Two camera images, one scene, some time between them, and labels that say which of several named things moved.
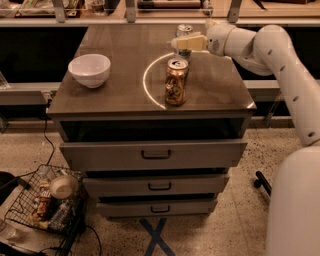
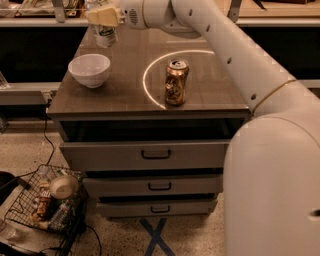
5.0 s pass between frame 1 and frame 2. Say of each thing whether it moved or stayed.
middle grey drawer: stayed
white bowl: stayed
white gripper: moved
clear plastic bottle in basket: stayed
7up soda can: moved
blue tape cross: stayed
